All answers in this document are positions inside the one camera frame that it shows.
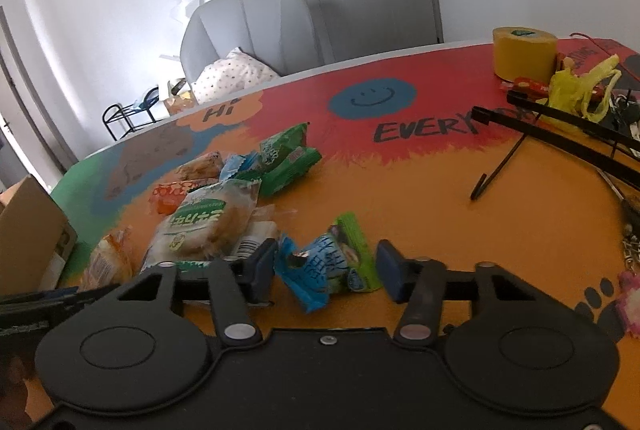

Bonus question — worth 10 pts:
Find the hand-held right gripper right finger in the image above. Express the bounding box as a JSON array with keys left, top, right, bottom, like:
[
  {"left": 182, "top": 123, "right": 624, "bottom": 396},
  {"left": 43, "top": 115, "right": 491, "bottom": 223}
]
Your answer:
[{"left": 375, "top": 239, "right": 565, "bottom": 344}]

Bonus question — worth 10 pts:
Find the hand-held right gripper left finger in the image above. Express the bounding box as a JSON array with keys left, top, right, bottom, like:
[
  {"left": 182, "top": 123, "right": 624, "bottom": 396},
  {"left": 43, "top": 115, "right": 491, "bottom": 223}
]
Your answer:
[{"left": 107, "top": 237, "right": 279, "bottom": 349}]

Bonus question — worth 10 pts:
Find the green blue snack packet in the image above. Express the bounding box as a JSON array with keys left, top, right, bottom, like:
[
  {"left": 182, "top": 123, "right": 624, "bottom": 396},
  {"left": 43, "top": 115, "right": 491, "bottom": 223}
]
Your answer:
[{"left": 327, "top": 211, "right": 383, "bottom": 293}]

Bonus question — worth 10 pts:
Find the blue crinkled snack packet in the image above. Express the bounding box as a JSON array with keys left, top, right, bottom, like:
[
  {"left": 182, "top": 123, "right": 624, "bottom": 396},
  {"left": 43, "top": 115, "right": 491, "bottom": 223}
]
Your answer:
[{"left": 277, "top": 233, "right": 351, "bottom": 315}]

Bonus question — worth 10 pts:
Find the clear barcode snack packet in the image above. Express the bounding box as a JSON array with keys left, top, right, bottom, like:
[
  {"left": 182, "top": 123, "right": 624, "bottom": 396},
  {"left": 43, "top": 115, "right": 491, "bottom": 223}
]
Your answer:
[{"left": 232, "top": 205, "right": 281, "bottom": 261}]

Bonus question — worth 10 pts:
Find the large white bread packet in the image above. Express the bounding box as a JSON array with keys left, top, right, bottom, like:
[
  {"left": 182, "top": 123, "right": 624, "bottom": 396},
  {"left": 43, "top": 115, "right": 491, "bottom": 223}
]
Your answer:
[{"left": 142, "top": 179, "right": 262, "bottom": 272}]

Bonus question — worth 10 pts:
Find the brown cardboard box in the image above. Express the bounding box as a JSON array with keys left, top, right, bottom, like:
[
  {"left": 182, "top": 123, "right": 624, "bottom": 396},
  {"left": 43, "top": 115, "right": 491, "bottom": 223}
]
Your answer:
[{"left": 0, "top": 175, "right": 78, "bottom": 296}]

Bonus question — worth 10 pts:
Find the small blue snack packet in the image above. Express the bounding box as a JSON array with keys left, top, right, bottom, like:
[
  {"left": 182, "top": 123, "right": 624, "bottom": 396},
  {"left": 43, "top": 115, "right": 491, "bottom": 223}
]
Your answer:
[{"left": 220, "top": 151, "right": 263, "bottom": 183}]

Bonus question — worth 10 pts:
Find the orange bread packet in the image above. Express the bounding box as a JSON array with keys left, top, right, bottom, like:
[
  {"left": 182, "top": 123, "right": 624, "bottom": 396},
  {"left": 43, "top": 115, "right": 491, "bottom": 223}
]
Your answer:
[{"left": 80, "top": 227, "right": 135, "bottom": 291}]

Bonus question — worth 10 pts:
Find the beige snack bar packet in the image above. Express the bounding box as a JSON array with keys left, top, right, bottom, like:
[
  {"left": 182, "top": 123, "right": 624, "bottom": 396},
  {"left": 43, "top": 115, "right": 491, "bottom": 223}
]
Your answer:
[{"left": 177, "top": 151, "right": 224, "bottom": 183}]

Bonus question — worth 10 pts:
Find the orange snack packet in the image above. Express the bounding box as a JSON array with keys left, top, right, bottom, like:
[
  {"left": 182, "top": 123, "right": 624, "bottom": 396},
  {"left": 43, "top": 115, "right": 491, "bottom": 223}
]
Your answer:
[{"left": 150, "top": 179, "right": 221, "bottom": 216}]

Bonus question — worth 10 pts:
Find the open cardboard box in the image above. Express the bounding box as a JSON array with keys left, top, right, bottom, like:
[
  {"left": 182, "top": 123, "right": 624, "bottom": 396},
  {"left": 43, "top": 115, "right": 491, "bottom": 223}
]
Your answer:
[{"left": 162, "top": 78, "right": 198, "bottom": 116}]

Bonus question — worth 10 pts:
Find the white dotted pillow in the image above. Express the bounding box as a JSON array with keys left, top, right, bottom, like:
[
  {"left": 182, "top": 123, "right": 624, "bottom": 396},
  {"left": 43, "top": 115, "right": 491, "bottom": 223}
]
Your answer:
[{"left": 192, "top": 48, "right": 281, "bottom": 106}]

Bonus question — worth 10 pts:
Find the red snack packet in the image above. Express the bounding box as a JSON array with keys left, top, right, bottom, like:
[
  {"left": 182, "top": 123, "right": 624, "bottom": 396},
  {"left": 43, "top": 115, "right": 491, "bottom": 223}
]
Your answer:
[{"left": 501, "top": 76, "right": 551, "bottom": 97}]

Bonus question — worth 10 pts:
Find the grey armchair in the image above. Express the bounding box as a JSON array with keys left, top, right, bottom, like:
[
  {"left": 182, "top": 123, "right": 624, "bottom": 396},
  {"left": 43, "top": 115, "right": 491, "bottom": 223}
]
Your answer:
[{"left": 180, "top": 0, "right": 326, "bottom": 104}]

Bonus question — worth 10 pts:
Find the metal key bunch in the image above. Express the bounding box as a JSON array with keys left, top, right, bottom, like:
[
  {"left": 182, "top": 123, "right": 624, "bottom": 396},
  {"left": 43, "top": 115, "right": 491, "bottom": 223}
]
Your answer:
[{"left": 620, "top": 195, "right": 640, "bottom": 271}]

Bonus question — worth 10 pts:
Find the yellow plastic bag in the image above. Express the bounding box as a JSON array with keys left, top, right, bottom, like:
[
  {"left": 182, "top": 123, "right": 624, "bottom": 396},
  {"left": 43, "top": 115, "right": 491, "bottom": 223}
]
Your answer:
[{"left": 549, "top": 54, "right": 621, "bottom": 121}]

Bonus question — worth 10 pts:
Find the yellow tape roll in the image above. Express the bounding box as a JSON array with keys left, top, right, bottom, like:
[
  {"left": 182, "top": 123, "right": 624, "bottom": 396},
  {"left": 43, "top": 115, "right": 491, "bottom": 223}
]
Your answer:
[{"left": 492, "top": 26, "right": 559, "bottom": 84}]

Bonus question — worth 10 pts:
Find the black wire rack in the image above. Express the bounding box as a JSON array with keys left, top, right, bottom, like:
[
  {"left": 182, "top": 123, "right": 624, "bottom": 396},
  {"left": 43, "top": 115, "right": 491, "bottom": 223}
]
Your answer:
[{"left": 102, "top": 85, "right": 168, "bottom": 142}]

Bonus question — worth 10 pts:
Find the pink keychain charm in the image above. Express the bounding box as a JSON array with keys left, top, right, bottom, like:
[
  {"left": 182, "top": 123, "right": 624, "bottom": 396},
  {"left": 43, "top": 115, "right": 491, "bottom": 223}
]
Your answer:
[{"left": 616, "top": 270, "right": 640, "bottom": 336}]

